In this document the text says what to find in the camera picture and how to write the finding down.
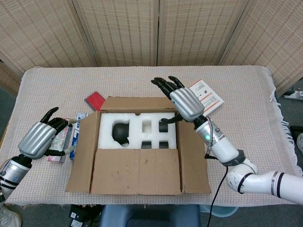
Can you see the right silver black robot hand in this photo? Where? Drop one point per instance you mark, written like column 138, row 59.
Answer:
column 187, row 101

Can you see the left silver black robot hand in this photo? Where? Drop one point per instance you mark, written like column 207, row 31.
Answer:
column 35, row 139

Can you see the large red cardboard box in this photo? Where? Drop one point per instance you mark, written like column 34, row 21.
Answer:
column 137, row 175

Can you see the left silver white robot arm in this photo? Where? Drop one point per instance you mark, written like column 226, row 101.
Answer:
column 11, row 172

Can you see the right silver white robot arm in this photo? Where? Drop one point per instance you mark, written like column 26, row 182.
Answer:
column 225, row 146

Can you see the white orange product box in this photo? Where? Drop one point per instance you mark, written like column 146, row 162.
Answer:
column 210, row 99

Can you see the blue white toothpaste box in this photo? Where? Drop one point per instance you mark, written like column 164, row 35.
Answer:
column 81, row 117

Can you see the pink floral carton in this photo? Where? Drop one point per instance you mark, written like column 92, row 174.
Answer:
column 60, row 142

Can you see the black tea cup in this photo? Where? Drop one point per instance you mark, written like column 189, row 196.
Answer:
column 146, row 145
column 163, row 128
column 163, row 145

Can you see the beige woven tablecloth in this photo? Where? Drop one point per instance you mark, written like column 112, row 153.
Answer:
column 151, row 82

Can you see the white foam insert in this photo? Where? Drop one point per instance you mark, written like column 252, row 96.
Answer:
column 135, row 134

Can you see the red flat ink pad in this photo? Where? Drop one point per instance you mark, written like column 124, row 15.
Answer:
column 94, row 100

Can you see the black teapot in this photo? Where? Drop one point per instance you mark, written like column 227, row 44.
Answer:
column 119, row 133

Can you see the grey white shoe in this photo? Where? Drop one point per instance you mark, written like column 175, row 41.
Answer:
column 9, row 217

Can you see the black floor device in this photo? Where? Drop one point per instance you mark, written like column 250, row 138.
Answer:
column 78, row 214

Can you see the bamboo folding screen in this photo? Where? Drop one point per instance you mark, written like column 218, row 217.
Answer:
column 118, row 30

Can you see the black floor object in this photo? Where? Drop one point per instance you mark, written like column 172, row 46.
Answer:
column 297, row 130

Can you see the light blue bucket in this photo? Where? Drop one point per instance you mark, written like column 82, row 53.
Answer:
column 225, row 210

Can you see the blue chair seat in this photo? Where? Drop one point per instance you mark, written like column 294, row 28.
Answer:
column 151, row 215

